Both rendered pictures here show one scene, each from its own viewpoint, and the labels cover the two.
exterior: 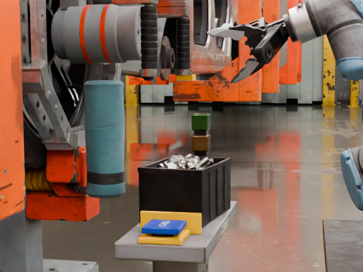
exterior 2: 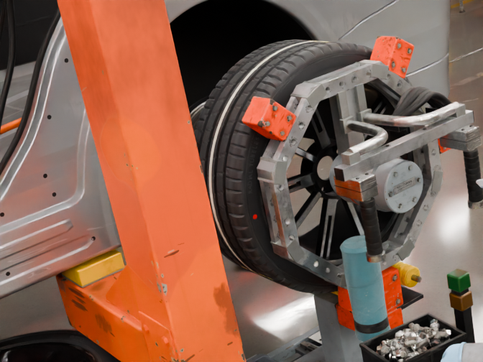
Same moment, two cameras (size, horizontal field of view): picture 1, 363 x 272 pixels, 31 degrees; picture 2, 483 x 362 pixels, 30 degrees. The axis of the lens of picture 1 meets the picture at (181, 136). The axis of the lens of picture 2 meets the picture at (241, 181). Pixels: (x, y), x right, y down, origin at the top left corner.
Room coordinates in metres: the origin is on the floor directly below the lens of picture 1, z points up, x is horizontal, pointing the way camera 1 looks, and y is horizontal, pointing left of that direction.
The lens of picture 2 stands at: (-0.06, -1.10, 1.65)
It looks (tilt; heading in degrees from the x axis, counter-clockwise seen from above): 19 degrees down; 46
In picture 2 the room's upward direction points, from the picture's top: 12 degrees counter-clockwise
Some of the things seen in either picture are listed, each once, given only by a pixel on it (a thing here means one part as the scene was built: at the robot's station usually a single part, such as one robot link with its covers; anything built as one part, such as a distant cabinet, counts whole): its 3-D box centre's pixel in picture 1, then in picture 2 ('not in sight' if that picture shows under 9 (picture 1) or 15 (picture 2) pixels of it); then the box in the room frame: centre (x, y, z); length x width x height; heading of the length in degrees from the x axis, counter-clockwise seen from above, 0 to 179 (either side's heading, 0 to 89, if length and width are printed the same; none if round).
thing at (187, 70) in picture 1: (183, 45); (473, 176); (1.75, -0.01, 0.83); 0.04 x 0.04 x 0.16
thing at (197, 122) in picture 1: (201, 121); (458, 280); (1.57, -0.05, 0.64); 0.04 x 0.04 x 0.04; 78
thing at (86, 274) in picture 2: not in sight; (91, 263); (1.20, 0.86, 0.71); 0.14 x 0.14 x 0.05; 78
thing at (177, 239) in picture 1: (164, 236); not in sight; (1.21, 0.03, 0.46); 0.08 x 0.08 x 0.01; 78
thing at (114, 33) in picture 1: (102, 34); (374, 179); (1.62, 0.19, 0.85); 0.21 x 0.14 x 0.14; 78
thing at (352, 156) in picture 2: not in sight; (347, 126); (1.51, 0.16, 1.03); 0.19 x 0.18 x 0.11; 78
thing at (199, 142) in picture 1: (201, 142); (461, 299); (1.57, -0.05, 0.59); 0.04 x 0.04 x 0.04; 78
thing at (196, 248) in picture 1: (183, 225); not in sight; (1.37, 0.00, 0.44); 0.43 x 0.17 x 0.03; 168
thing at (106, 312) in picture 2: not in sight; (121, 284); (1.16, 0.70, 0.69); 0.52 x 0.17 x 0.35; 78
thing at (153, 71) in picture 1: (149, 39); (371, 227); (1.42, 0.07, 0.83); 0.04 x 0.04 x 0.16
